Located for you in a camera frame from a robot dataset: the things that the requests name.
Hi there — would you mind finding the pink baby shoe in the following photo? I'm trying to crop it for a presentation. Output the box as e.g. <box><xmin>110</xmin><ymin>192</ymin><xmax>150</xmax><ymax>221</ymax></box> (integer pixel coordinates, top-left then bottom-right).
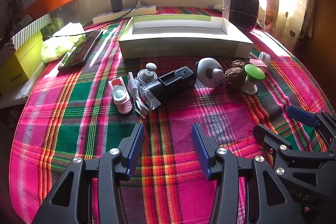
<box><xmin>108</xmin><ymin>76</ymin><xmax>133</xmax><ymax>115</ymax></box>

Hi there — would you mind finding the green tissue pack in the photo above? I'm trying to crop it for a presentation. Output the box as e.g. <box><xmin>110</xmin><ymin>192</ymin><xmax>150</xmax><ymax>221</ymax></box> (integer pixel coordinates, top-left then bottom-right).
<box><xmin>40</xmin><ymin>22</ymin><xmax>86</xmax><ymax>64</ymax></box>

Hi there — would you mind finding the white power strip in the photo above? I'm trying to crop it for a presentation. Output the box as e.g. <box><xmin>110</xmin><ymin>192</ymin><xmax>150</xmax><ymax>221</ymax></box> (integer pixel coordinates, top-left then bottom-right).
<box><xmin>92</xmin><ymin>5</ymin><xmax>157</xmax><ymax>25</ymax></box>

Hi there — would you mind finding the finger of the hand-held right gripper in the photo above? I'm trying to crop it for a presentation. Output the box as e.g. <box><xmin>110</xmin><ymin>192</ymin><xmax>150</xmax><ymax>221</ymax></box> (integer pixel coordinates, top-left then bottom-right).
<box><xmin>253</xmin><ymin>124</ymin><xmax>328</xmax><ymax>180</ymax></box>
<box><xmin>287</xmin><ymin>106</ymin><xmax>336</xmax><ymax>146</ymax></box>

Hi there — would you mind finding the black charger adapter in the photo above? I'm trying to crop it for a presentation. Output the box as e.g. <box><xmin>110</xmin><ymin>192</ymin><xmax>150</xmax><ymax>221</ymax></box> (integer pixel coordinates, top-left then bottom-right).
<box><xmin>110</xmin><ymin>0</ymin><xmax>124</xmax><ymax>13</ymax></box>

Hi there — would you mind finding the yellow-green box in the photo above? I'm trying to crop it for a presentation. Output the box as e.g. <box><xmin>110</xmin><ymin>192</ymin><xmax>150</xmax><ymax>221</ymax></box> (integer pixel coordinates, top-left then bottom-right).
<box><xmin>0</xmin><ymin>31</ymin><xmax>44</xmax><ymax>93</ymax></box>

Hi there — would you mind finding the white short cable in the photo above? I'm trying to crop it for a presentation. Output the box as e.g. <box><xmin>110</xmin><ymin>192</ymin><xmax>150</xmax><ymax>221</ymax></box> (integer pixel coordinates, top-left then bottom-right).
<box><xmin>127</xmin><ymin>72</ymin><xmax>150</xmax><ymax>119</ymax></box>

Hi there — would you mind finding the white panda toy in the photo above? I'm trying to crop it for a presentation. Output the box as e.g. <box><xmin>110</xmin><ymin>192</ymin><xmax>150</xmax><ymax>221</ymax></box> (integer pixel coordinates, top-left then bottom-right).
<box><xmin>195</xmin><ymin>57</ymin><xmax>225</xmax><ymax>88</ymax></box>

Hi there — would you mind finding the brown walnut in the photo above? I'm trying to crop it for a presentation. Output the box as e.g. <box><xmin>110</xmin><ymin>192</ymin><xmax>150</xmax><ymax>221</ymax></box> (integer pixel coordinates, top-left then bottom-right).
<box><xmin>224</xmin><ymin>69</ymin><xmax>246</xmax><ymax>90</ymax></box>
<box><xmin>231</xmin><ymin>60</ymin><xmax>246</xmax><ymax>71</ymax></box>

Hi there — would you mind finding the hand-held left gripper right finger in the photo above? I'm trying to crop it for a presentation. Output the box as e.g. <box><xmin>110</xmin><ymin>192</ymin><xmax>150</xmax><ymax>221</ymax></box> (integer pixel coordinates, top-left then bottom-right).
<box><xmin>192</xmin><ymin>123</ymin><xmax>301</xmax><ymax>224</ymax></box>

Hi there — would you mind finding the brown wooden wardrobe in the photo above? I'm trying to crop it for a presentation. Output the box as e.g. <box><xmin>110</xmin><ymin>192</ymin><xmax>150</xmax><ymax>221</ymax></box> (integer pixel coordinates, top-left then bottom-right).
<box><xmin>299</xmin><ymin>0</ymin><xmax>336</xmax><ymax>109</ymax></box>

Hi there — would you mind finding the white cardboard box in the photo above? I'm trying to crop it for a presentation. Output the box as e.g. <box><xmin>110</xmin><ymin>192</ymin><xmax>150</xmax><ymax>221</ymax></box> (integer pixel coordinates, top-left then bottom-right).
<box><xmin>119</xmin><ymin>15</ymin><xmax>255</xmax><ymax>60</ymax></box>

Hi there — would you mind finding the glass tank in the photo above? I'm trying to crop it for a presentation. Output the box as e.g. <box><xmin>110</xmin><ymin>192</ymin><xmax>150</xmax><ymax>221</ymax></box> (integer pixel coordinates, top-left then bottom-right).
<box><xmin>49</xmin><ymin>0</ymin><xmax>80</xmax><ymax>30</ymax></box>

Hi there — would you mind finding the black device with clear cap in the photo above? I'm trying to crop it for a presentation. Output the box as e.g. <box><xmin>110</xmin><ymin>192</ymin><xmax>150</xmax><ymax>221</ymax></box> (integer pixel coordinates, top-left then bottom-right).
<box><xmin>139</xmin><ymin>66</ymin><xmax>197</xmax><ymax>110</ymax></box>

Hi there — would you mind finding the white knob gadget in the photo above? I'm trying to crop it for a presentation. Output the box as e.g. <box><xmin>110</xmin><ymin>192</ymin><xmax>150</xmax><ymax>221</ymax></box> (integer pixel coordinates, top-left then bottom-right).
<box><xmin>138</xmin><ymin>63</ymin><xmax>158</xmax><ymax>85</ymax></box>

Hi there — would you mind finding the green-topped white massager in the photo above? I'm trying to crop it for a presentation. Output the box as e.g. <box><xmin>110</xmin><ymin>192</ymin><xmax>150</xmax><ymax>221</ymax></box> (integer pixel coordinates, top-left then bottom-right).
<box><xmin>241</xmin><ymin>64</ymin><xmax>265</xmax><ymax>95</ymax></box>

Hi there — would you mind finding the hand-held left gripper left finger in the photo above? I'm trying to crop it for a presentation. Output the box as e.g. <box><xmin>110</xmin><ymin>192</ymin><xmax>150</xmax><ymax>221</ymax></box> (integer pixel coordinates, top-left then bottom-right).
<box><xmin>31</xmin><ymin>123</ymin><xmax>145</xmax><ymax>224</ymax></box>

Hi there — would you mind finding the pink plastic clip gadget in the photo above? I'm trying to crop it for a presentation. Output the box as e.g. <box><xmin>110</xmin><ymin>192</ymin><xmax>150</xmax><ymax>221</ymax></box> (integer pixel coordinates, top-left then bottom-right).
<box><xmin>249</xmin><ymin>58</ymin><xmax>268</xmax><ymax>73</ymax></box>

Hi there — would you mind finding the small white black heater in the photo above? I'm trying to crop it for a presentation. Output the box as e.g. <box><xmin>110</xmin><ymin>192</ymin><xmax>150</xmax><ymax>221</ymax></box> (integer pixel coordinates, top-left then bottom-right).
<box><xmin>222</xmin><ymin>0</ymin><xmax>260</xmax><ymax>30</ymax></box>

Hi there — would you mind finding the small white round gadget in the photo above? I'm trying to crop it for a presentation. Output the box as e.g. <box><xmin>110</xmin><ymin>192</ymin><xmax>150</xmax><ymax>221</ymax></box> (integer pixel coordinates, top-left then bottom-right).
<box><xmin>259</xmin><ymin>51</ymin><xmax>271</xmax><ymax>65</ymax></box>

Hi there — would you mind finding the plaid tablecloth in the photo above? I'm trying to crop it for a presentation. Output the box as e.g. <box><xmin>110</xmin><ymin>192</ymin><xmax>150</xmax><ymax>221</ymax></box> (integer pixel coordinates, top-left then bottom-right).
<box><xmin>9</xmin><ymin>6</ymin><xmax>331</xmax><ymax>224</ymax></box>

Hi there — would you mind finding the green carton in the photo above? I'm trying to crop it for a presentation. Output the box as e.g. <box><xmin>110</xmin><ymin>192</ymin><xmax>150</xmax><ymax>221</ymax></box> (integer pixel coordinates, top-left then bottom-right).
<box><xmin>42</xmin><ymin>17</ymin><xmax>63</xmax><ymax>38</ymax></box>

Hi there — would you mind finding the striped gift box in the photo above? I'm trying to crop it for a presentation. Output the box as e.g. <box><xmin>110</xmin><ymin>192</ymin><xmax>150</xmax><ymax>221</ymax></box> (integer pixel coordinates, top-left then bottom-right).
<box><xmin>0</xmin><ymin>14</ymin><xmax>51</xmax><ymax>67</ymax></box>

